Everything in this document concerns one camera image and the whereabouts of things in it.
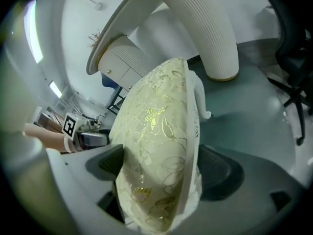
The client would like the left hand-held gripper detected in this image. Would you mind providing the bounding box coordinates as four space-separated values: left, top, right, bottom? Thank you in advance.
61 113 111 153

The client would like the blue padded chair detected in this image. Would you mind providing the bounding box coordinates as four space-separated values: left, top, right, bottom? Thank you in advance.
100 72 129 114

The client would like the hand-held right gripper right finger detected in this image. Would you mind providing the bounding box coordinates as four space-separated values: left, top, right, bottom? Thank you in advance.
185 145 306 235

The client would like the long ceiling light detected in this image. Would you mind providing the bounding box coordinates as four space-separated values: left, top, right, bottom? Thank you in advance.
23 0 44 64

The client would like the dried plant in pot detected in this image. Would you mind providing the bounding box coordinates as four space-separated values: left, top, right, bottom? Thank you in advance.
87 29 101 50

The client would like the cream upholstered stool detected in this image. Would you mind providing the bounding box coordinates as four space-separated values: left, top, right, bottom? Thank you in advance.
109 57 213 235

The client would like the white curved desk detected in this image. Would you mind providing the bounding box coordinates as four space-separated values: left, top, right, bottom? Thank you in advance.
86 0 240 89

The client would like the tall black office chair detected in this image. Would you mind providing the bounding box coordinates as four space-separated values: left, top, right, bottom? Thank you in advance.
259 0 313 146

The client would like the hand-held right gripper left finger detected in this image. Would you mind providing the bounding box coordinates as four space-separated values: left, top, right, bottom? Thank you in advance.
45 143 128 232

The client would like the white wrist strap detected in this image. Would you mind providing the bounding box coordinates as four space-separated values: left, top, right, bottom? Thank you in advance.
63 135 74 154

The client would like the person's left forearm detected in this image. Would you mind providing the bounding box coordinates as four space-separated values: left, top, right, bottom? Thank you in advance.
23 122 67 154

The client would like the small ceiling light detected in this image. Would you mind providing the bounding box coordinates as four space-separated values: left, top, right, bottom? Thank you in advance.
48 80 63 99

